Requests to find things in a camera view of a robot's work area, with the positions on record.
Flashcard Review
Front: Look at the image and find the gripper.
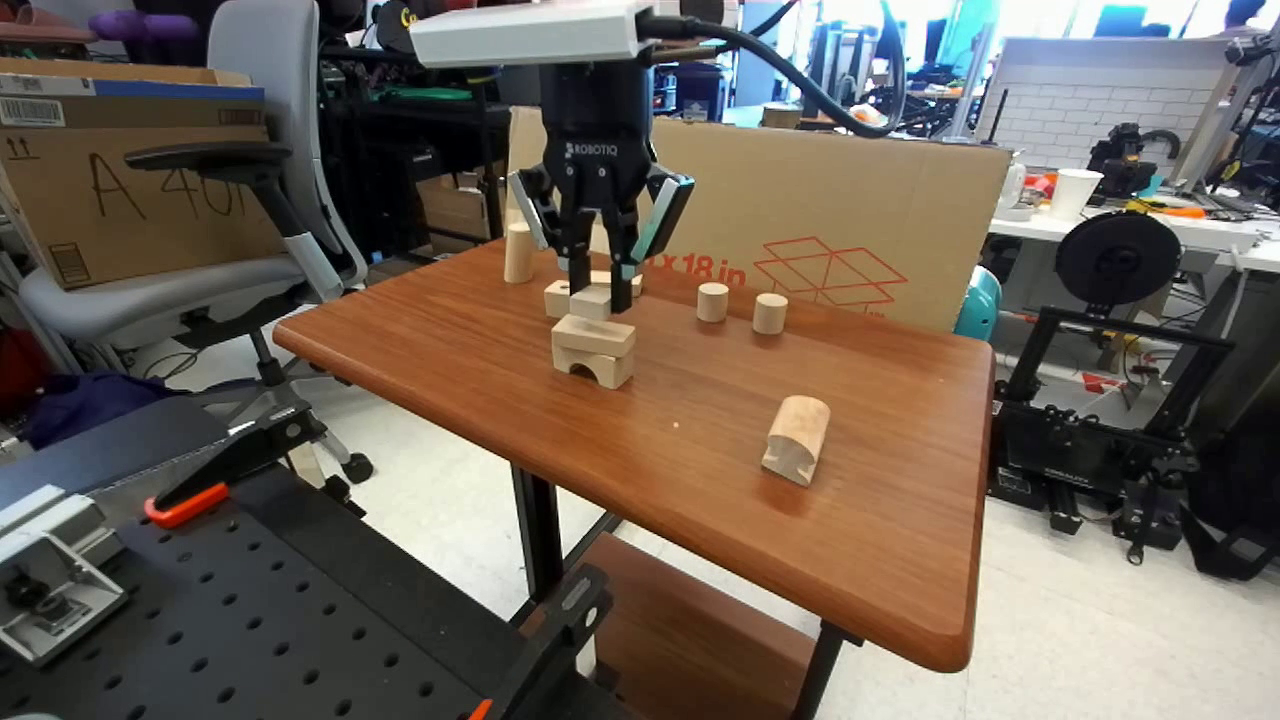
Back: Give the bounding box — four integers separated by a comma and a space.
507, 62, 697, 314

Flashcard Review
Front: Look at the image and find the tall wooden cylinder block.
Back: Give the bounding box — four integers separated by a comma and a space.
502, 221, 537, 285

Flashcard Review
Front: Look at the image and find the flat wooden block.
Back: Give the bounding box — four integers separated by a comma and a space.
550, 314, 638, 359

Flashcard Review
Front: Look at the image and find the wooden arch block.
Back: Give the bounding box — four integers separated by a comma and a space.
552, 345, 636, 391

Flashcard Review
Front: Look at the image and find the large flat cardboard box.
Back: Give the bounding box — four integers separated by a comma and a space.
506, 104, 1014, 334

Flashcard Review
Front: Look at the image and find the half-round wooden block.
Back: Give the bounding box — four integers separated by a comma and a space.
760, 395, 833, 489

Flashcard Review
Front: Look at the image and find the teal chair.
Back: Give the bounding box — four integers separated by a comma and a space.
954, 265, 1004, 344

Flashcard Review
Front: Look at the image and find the grey office chair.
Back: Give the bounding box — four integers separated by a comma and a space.
19, 0, 377, 493

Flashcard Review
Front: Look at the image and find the black and orange clamp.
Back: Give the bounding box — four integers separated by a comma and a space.
466, 564, 614, 720
142, 404, 328, 530

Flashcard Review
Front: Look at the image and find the white paper cup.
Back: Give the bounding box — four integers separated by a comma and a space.
1049, 167, 1104, 224

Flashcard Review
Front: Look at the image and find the white brick pattern panel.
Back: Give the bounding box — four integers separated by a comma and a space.
974, 37, 1242, 172

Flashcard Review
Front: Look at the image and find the cardboard box with handwriting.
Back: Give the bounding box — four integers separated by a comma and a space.
0, 57, 292, 292

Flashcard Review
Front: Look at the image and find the black 3d printer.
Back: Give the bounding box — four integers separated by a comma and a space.
988, 211, 1238, 568

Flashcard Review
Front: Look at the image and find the dark blue bag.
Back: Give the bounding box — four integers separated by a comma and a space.
18, 371, 153, 452

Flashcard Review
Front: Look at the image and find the white desk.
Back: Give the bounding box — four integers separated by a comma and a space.
988, 196, 1280, 275

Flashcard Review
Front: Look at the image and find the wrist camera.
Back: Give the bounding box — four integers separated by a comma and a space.
409, 0, 658, 70

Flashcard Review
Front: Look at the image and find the silver metal bracket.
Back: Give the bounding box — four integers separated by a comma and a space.
0, 484, 130, 668

